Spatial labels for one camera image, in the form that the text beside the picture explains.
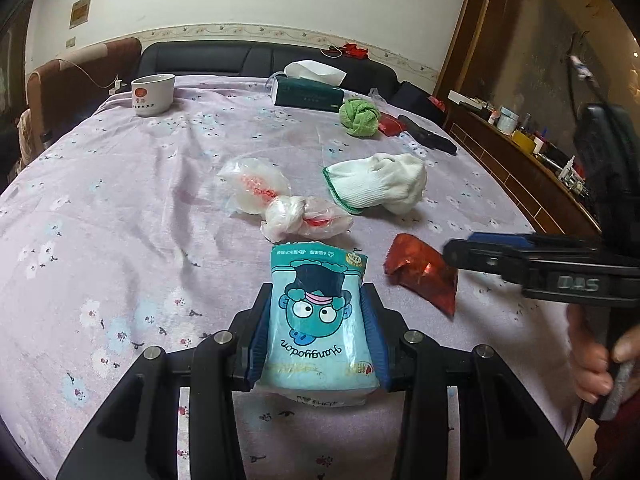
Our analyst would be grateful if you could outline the knotted clear plastic bag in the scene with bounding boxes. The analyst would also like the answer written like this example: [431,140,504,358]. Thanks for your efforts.
[217,157,354,241]

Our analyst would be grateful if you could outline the teal white jar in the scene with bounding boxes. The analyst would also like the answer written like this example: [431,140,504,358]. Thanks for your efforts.
[497,106,522,134]

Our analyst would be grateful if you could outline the wooden partition cabinet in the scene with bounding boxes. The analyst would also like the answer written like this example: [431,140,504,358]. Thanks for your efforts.
[432,0,640,241]

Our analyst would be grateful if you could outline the white book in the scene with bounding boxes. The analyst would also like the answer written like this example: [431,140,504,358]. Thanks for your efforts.
[448,89,482,111]

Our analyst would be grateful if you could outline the black plastic device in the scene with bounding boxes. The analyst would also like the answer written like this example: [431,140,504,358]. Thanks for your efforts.
[397,114,459,156]

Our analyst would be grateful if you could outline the red foil packet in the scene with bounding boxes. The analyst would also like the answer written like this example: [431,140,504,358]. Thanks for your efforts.
[383,233,460,317]

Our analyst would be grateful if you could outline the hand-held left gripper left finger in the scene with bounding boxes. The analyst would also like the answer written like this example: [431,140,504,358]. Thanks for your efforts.
[56,282,273,480]

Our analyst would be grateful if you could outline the white cup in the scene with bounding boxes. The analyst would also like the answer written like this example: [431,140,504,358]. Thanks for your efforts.
[131,73,177,117]

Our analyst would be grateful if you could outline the small wall plaque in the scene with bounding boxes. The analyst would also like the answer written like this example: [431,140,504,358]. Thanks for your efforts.
[69,0,91,30]

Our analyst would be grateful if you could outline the black leather sofa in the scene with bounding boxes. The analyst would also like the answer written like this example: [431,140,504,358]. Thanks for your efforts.
[137,41,401,107]

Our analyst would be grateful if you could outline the purple floral tablecloth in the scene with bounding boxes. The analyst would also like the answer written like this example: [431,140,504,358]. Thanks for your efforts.
[0,74,601,480]

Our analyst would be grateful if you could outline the green towel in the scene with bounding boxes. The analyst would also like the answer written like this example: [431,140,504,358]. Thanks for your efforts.
[338,98,382,139]

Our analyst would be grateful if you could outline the brown wooden chair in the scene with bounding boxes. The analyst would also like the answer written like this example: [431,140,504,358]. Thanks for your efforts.
[17,37,143,171]

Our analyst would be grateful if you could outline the white charger cable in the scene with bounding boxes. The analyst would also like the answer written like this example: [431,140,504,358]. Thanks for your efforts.
[64,57,123,95]

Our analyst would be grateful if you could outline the dark green tissue box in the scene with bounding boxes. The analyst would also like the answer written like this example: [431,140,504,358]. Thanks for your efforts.
[272,60,347,113]

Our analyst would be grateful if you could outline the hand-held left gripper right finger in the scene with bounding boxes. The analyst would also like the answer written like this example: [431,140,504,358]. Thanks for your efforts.
[360,282,583,480]

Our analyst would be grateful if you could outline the person's right hand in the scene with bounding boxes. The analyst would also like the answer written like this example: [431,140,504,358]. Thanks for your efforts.
[567,304,640,403]

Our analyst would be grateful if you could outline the white knit glove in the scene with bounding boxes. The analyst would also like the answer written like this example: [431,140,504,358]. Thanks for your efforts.
[322,153,429,217]

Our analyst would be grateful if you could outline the blue cartoon tissue packet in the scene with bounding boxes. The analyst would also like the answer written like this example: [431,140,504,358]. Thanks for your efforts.
[254,244,382,406]

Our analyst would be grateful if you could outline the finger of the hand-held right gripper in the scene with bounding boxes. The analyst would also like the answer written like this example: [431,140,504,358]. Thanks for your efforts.
[469,232,608,254]
[444,238,616,307]

